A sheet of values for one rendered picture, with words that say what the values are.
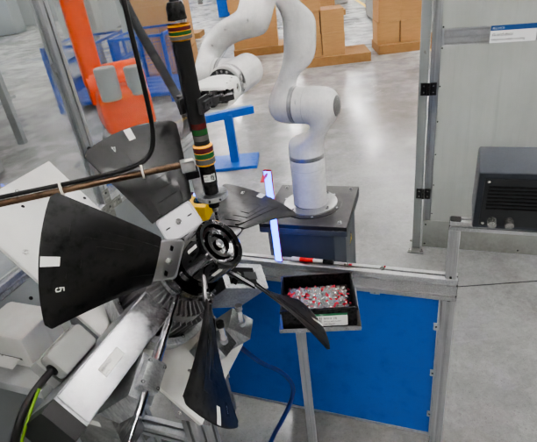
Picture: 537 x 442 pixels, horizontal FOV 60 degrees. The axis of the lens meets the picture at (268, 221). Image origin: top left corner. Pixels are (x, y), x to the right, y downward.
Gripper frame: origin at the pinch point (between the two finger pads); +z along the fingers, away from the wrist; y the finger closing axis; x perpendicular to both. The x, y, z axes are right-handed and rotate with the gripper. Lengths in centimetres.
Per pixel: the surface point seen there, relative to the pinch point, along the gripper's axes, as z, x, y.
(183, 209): 4.7, -22.1, 4.9
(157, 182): 3.1, -16.6, 11.2
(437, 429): -36, -132, -53
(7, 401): 22, -83, 70
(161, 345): 28.6, -39.7, 1.2
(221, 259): 11.9, -29.4, -6.2
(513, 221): -32, -41, -67
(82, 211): 27.8, -10.5, 9.9
